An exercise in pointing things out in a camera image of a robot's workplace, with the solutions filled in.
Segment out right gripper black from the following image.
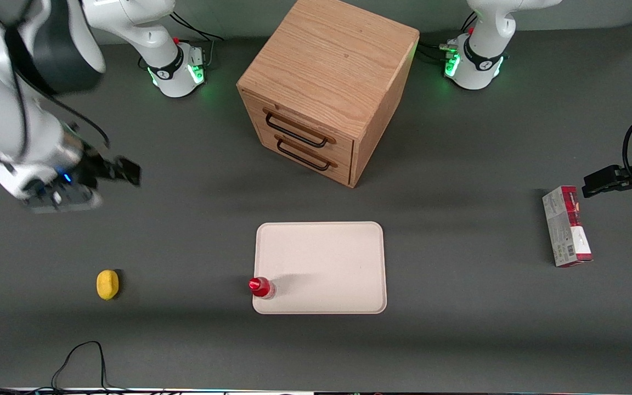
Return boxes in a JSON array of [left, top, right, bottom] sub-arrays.
[[70, 146, 142, 190]]

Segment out red coke bottle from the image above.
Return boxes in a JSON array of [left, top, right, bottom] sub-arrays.
[[248, 276, 277, 300]]

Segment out beige plastic tray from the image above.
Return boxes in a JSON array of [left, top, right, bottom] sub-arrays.
[[252, 221, 388, 315]]

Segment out red plaid carton box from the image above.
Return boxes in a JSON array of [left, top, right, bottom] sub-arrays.
[[541, 185, 594, 268]]

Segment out yellow lemon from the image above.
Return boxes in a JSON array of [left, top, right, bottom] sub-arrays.
[[96, 269, 121, 301]]

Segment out wooden drawer cabinet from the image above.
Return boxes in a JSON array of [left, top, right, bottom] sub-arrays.
[[236, 0, 420, 189]]

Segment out right wrist grey camera box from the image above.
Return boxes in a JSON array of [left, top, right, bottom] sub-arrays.
[[21, 183, 103, 213]]

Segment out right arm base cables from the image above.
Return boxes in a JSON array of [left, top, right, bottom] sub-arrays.
[[169, 11, 224, 67]]

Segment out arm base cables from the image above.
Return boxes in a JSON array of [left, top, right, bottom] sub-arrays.
[[417, 11, 478, 64], [169, 11, 224, 67]]

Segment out thin black table cable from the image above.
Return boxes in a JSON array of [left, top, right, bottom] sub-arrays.
[[0, 341, 130, 394]]

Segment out long black drawer handle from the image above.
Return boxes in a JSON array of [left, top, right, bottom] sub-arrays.
[[263, 108, 337, 149]]

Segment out short black drawer handle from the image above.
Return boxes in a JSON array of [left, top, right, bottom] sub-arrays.
[[275, 134, 339, 172]]

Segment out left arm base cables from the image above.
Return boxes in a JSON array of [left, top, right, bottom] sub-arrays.
[[417, 11, 478, 64]]

